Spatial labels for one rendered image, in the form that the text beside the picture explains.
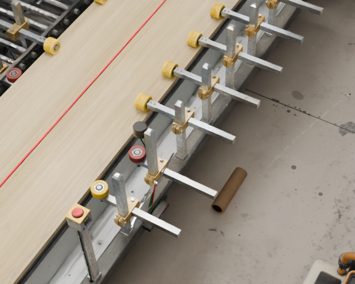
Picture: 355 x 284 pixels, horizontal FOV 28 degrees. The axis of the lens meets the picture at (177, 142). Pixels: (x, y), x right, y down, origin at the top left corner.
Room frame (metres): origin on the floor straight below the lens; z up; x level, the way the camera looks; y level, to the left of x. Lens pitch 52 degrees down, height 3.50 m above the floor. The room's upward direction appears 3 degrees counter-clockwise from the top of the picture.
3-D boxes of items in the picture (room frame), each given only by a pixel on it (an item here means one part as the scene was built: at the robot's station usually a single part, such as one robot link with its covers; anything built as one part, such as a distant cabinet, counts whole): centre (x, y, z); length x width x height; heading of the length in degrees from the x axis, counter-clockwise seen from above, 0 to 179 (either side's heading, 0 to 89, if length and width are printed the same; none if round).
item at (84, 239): (1.48, 0.40, 0.93); 0.05 x 0.05 x 0.45; 57
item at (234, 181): (2.35, -0.29, 0.04); 0.30 x 0.08 x 0.08; 147
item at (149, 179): (1.93, 0.11, 0.85); 0.14 x 0.06 x 0.05; 147
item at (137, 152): (2.00, 0.19, 0.85); 0.08 x 0.08 x 0.11
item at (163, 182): (1.87, 0.11, 0.75); 0.26 x 0.01 x 0.10; 147
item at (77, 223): (1.48, 0.39, 1.18); 0.07 x 0.07 x 0.08; 57
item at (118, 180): (1.70, 0.25, 0.91); 0.04 x 0.04 x 0.48; 57
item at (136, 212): (1.70, 0.19, 0.84); 0.43 x 0.03 x 0.04; 57
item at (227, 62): (2.55, -0.30, 0.95); 0.14 x 0.06 x 0.05; 147
